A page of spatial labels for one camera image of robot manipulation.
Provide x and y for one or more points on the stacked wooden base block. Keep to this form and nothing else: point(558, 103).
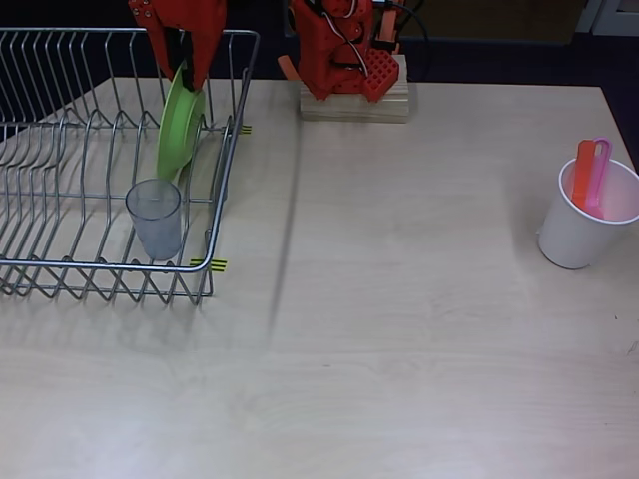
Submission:
point(349, 112)

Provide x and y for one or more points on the brown partition board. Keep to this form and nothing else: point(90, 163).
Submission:
point(499, 20)

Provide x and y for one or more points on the orange LeRobot robot arm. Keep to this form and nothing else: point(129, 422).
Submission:
point(324, 45)

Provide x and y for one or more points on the white paper cup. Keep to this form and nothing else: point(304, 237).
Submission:
point(569, 239)

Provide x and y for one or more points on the green plastic plate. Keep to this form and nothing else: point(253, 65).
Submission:
point(177, 125)

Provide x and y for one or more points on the long yellow black tape marker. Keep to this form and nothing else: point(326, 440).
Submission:
point(219, 264)

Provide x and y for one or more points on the orange plastic utensil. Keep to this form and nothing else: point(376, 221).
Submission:
point(583, 174)

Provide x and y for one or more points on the pink plastic fork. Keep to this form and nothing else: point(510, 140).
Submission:
point(596, 189)

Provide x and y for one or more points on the clear grey plastic cup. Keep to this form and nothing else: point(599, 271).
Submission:
point(157, 229)

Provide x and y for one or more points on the light orange clamp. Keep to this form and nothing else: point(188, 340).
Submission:
point(287, 67)
point(388, 30)

